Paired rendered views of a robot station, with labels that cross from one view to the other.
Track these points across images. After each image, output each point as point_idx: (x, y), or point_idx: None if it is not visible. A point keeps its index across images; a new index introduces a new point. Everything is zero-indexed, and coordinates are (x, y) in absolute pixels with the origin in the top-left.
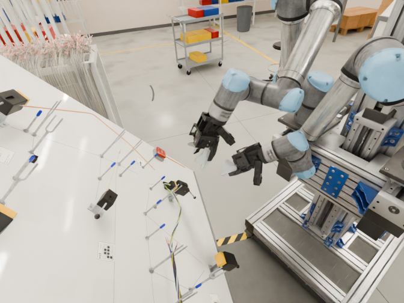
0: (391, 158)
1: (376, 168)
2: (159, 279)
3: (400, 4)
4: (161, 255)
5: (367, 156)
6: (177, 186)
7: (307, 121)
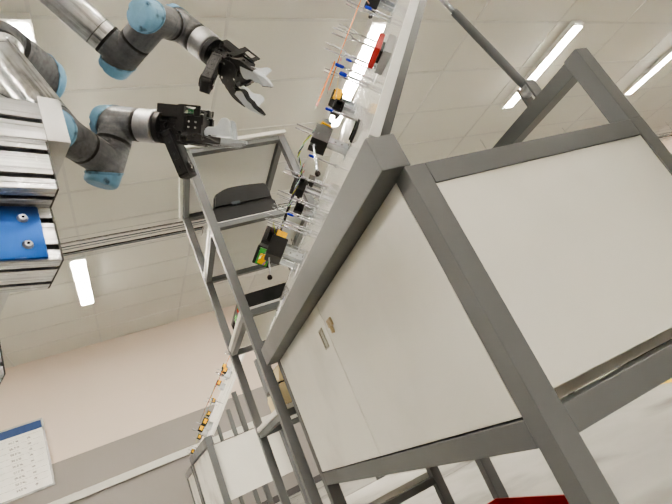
0: None
1: None
2: (322, 198)
3: None
4: (327, 188)
5: None
6: (299, 125)
7: (57, 95)
